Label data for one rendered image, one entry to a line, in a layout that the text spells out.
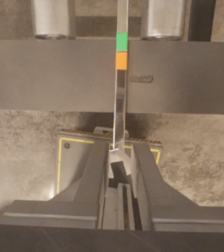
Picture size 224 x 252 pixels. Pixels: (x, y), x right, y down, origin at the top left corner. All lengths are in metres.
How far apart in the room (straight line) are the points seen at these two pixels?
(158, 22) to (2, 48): 0.37
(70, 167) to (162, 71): 1.10
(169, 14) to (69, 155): 0.98
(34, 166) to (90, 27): 1.22
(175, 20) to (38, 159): 1.48
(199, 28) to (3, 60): 0.57
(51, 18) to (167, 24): 0.28
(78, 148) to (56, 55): 0.99
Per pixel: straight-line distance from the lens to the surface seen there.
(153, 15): 0.53
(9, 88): 0.28
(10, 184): 1.96
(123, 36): 0.23
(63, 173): 1.31
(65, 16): 0.54
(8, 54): 0.27
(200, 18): 0.69
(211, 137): 1.67
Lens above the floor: 1.40
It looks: 74 degrees down
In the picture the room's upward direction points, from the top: 174 degrees counter-clockwise
